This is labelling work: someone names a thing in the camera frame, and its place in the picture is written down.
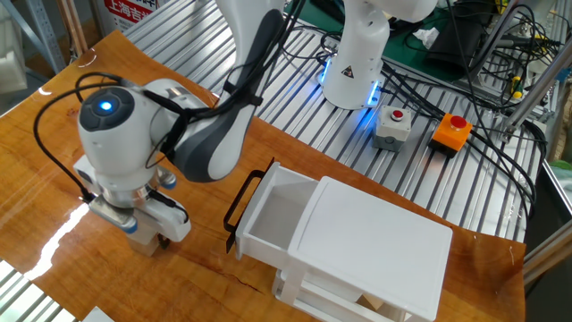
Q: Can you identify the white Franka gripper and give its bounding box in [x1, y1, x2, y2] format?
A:
[72, 154, 193, 250]

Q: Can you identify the white drawer with black handle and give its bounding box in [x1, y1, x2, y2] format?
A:
[223, 157, 321, 270]

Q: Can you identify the white plain drawer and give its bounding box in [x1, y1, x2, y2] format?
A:
[273, 285, 372, 322]

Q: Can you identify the glossy wood-grain mat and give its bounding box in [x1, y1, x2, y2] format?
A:
[0, 30, 527, 322]

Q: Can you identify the white paper sheet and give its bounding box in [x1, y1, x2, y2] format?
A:
[81, 306, 116, 322]

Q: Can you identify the wooden block inside cabinet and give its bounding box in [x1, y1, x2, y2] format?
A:
[361, 294, 386, 313]

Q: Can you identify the red and white sign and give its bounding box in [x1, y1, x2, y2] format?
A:
[103, 0, 160, 32]

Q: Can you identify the white foam piece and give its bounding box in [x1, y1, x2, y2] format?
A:
[0, 4, 29, 95]

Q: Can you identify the wooden pole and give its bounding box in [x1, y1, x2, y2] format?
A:
[56, 0, 89, 58]

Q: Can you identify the grey perforated steel upright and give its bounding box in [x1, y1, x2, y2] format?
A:
[0, 0, 68, 75]

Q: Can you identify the grey box with red button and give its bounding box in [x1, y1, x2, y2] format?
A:
[372, 106, 413, 153]

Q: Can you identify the orange box with red button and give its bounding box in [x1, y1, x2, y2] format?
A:
[427, 113, 474, 158]

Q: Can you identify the crumpled white paper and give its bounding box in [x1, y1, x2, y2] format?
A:
[411, 26, 442, 50]

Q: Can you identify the black device box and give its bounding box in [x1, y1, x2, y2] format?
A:
[424, 2, 491, 76]

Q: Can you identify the grey metal pole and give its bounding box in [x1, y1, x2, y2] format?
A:
[467, 0, 522, 86]

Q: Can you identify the pale green object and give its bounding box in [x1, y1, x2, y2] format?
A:
[548, 158, 572, 202]

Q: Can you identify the short black camera cable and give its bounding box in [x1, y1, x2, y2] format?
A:
[147, 189, 190, 224]

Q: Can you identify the silver camera with blue caps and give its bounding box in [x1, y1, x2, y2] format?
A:
[88, 195, 139, 235]

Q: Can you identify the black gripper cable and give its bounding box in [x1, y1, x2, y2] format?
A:
[32, 70, 215, 205]

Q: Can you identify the white plastic drawer cabinet frame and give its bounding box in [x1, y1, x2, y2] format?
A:
[272, 175, 454, 322]

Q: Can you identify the aluminium frame rail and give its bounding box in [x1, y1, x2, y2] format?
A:
[521, 218, 572, 287]

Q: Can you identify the slanted aluminium profile post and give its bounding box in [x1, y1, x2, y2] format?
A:
[500, 42, 572, 135]

